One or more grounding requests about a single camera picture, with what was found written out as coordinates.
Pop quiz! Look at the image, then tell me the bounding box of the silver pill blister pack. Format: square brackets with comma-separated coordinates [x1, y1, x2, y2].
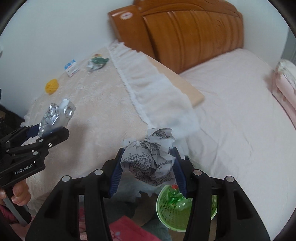
[38, 99, 76, 138]

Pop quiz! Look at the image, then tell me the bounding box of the green plastic wrapper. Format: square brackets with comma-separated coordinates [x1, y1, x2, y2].
[167, 184, 192, 211]

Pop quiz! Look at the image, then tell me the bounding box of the printed paper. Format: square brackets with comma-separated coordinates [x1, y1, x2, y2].
[120, 128, 176, 186]

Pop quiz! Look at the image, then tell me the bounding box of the green plastic trash basket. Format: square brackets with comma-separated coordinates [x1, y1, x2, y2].
[155, 184, 218, 233]

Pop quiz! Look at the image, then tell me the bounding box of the left hand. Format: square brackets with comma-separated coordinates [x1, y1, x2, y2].
[11, 180, 31, 206]

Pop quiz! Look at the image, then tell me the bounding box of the yellow foam fruit net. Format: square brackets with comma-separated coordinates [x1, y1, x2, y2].
[45, 78, 59, 95]

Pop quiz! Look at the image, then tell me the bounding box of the pink fleece left sleeve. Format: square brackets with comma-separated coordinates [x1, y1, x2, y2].
[1, 205, 31, 240]

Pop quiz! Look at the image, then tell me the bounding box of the pink floral pajama lap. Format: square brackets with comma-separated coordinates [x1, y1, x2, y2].
[79, 207, 161, 240]

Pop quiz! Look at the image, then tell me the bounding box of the blue white milk carton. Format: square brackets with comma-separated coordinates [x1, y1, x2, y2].
[64, 59, 79, 77]

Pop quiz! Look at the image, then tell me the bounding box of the lace cloth on nightstand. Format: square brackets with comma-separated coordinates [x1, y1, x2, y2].
[24, 42, 199, 210]

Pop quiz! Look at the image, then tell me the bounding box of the green silver snack wrapper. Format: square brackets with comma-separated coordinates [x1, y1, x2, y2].
[86, 57, 109, 73]

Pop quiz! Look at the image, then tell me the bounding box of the bed with pink sheet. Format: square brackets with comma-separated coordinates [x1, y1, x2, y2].
[181, 49, 295, 239]

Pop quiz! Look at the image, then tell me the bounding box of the beige nightstand top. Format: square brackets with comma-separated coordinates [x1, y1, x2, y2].
[147, 56, 204, 108]

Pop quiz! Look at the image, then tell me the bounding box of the folded pink quilt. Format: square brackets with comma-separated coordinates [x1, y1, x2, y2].
[271, 72, 295, 126]

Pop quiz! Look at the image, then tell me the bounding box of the white ruffled pillow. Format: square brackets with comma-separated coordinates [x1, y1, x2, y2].
[276, 59, 296, 78]

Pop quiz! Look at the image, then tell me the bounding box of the wooden headboard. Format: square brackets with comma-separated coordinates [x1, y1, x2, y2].
[108, 0, 244, 74]

